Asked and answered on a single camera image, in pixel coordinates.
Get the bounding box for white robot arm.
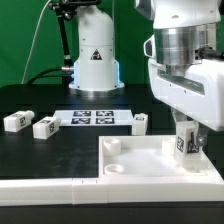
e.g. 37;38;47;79
70;0;224;131

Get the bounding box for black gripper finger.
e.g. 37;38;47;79
196;124;209;147
172;109;187;123

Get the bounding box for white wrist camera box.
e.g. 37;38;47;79
143;36;156;59

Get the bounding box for white fiducial marker plate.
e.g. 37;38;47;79
54;110;133;126

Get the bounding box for grey cable on left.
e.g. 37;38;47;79
21;0;51;85

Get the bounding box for black cables at base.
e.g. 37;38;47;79
26;65;75;85

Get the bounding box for white square tabletop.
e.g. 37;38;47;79
99;135;209;177

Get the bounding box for white L-shaped obstacle wall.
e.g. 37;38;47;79
0;159;224;206

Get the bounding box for black camera stand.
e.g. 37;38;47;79
48;0;103;68

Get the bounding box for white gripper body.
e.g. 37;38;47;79
148;58;224;131

